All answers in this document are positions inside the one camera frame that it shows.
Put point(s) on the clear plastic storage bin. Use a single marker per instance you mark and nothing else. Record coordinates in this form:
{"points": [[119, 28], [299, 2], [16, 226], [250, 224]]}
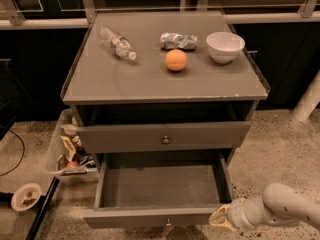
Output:
{"points": [[62, 162]]}

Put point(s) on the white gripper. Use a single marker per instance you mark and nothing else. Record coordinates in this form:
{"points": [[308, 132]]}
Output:
{"points": [[237, 212]]}

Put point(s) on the white ceramic bowl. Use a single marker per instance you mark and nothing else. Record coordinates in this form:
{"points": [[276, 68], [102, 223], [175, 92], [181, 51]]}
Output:
{"points": [[224, 47]]}

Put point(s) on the black floor bar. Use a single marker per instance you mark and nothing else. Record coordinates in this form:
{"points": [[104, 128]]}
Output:
{"points": [[44, 204]]}

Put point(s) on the grey drawer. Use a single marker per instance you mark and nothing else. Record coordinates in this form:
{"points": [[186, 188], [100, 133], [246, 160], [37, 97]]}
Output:
{"points": [[149, 189], [162, 137]]}

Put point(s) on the white plate with leftovers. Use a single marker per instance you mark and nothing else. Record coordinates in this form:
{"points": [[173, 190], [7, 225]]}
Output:
{"points": [[26, 197]]}

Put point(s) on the grey top drawer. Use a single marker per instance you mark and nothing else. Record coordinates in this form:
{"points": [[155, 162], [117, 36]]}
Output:
{"points": [[162, 137]]}

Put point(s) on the white cylindrical post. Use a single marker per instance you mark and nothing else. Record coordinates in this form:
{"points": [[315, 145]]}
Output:
{"points": [[309, 100]]}

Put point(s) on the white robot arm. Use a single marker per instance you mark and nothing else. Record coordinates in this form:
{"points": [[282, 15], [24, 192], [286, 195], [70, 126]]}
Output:
{"points": [[278, 206]]}

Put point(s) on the clear plastic water bottle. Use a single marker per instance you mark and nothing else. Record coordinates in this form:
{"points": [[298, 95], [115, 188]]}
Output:
{"points": [[117, 44]]}

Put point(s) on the metal railing frame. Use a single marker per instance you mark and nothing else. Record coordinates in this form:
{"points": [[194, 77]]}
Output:
{"points": [[41, 14]]}

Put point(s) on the orange fruit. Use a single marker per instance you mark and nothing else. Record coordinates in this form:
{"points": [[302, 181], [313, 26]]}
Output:
{"points": [[176, 60]]}

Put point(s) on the grey drawer cabinet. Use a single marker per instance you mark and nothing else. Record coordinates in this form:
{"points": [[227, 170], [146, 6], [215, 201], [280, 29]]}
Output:
{"points": [[106, 90]]}

